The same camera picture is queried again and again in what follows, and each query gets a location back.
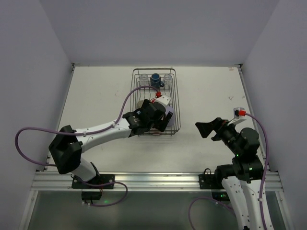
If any left clear glass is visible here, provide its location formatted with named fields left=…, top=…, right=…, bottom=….
left=140, top=74, right=150, bottom=86

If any beige mug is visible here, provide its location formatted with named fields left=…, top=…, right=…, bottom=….
left=136, top=99, right=147, bottom=109

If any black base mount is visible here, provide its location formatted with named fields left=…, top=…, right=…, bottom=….
left=71, top=173, right=115, bottom=189
left=198, top=168, right=223, bottom=190

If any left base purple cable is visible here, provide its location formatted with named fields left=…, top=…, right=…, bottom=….
left=81, top=182, right=128, bottom=207

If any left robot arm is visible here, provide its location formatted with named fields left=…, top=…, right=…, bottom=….
left=48, top=95, right=173, bottom=185

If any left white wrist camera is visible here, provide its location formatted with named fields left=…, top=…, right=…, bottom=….
left=155, top=94, right=171, bottom=109

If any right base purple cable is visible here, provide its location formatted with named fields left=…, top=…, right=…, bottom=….
left=188, top=196, right=238, bottom=230

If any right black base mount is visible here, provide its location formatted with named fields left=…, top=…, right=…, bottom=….
left=198, top=168, right=223, bottom=190

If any clear glass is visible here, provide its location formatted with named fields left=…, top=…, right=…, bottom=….
left=140, top=74, right=150, bottom=86
left=163, top=74, right=173, bottom=89

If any lavender cup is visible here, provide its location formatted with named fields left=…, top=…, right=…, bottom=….
left=165, top=106, right=175, bottom=127

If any wire dish rack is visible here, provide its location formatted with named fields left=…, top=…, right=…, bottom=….
left=130, top=68, right=181, bottom=136

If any right clear glass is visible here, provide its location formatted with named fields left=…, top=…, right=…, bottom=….
left=163, top=74, right=173, bottom=89

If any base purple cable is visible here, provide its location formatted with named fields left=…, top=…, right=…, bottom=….
left=188, top=196, right=238, bottom=230
left=81, top=182, right=128, bottom=207

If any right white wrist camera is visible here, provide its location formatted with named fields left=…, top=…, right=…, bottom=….
left=228, top=107, right=246, bottom=125

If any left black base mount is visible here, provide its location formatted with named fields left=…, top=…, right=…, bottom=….
left=71, top=173, right=115, bottom=189

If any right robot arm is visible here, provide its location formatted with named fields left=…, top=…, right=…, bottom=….
left=195, top=111, right=274, bottom=230

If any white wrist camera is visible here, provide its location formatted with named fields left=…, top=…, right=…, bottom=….
left=155, top=94, right=171, bottom=109
left=228, top=107, right=246, bottom=125

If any aluminium mounting rail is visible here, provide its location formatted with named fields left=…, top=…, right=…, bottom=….
left=33, top=171, right=283, bottom=192

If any dark blue mug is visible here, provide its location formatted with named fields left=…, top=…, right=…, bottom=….
left=150, top=73, right=165, bottom=90

